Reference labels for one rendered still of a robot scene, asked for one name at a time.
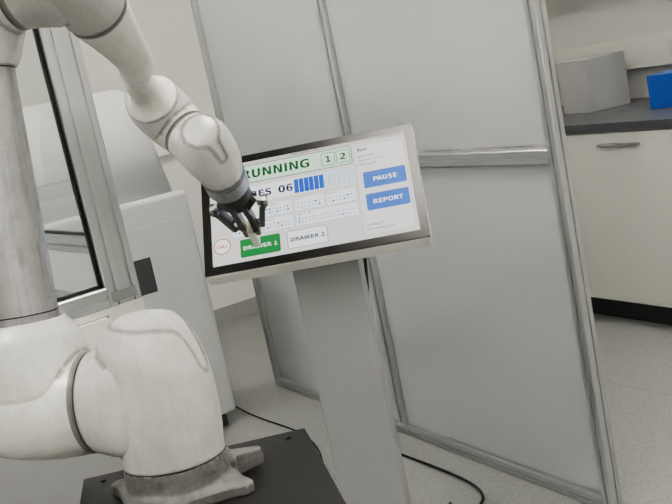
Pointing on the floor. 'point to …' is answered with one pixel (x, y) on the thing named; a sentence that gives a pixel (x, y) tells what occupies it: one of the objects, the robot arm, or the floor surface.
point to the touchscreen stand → (351, 383)
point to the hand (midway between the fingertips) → (253, 233)
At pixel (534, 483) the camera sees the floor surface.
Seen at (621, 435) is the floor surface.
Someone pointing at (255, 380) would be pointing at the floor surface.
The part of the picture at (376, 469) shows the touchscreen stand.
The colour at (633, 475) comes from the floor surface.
